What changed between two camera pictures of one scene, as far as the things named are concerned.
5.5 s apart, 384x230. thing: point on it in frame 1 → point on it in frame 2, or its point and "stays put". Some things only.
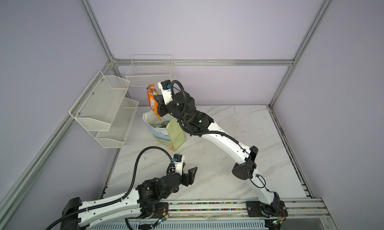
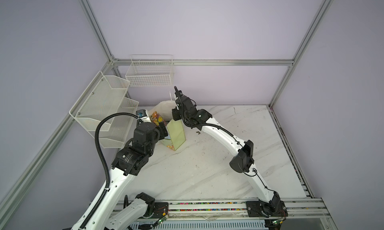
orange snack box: (151, 91) → (156, 118)
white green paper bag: (167, 131) stays put
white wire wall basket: (144, 70) stays put
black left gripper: (190, 177) → (160, 131)
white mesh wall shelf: (105, 112) stays put
